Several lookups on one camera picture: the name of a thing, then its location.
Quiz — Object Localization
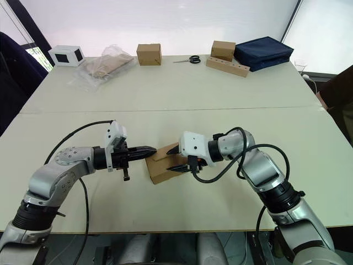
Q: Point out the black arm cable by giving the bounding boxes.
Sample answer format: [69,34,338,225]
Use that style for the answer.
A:
[191,126,293,249]
[43,119,115,265]

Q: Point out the wooden block with holes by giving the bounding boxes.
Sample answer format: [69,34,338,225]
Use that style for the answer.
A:
[205,56,252,79]

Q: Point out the navy blue fabric bag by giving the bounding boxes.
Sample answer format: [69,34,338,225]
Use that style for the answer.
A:
[233,36,294,73]

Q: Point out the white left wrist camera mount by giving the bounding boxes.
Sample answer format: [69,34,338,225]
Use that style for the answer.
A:
[104,120,128,173]

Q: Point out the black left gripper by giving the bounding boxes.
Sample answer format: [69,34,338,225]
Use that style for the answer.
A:
[111,141,158,182]

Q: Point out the grey rounded shape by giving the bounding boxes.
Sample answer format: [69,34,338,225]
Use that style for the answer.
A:
[121,233,161,265]
[196,232,230,265]

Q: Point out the closed cardboard box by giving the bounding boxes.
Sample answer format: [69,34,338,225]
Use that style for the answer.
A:
[210,40,237,62]
[136,43,163,67]

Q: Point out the small cardboard box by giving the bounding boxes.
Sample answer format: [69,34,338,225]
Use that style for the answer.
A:
[145,141,191,186]

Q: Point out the black window frame post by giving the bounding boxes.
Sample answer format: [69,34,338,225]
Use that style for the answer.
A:
[280,0,303,43]
[15,0,54,73]

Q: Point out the black handled scissors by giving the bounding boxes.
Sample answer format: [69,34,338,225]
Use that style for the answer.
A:
[173,55,201,65]

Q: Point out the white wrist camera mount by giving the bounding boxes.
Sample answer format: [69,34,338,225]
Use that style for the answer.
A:
[178,130,215,168]
[104,120,128,173]

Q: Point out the white plug with cable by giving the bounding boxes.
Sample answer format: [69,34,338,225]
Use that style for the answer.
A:
[301,72,321,95]

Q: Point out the dark blue chair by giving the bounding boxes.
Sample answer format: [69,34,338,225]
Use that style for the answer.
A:
[0,31,50,137]

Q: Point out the brown chair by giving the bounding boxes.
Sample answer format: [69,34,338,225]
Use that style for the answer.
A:
[316,65,353,144]

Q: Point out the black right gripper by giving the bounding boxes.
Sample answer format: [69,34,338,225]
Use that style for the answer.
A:
[165,145,208,175]

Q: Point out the white box with black panels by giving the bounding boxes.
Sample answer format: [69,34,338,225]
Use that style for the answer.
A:
[47,44,85,68]

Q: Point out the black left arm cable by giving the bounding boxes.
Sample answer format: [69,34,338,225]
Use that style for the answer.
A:
[43,119,115,265]

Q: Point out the clear plastic bag with cardboard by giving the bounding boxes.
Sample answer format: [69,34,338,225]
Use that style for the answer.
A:
[66,43,138,93]

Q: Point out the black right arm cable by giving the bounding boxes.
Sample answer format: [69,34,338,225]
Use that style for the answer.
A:
[191,126,293,249]

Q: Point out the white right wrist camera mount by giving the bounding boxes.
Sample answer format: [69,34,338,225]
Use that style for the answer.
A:
[178,130,215,168]

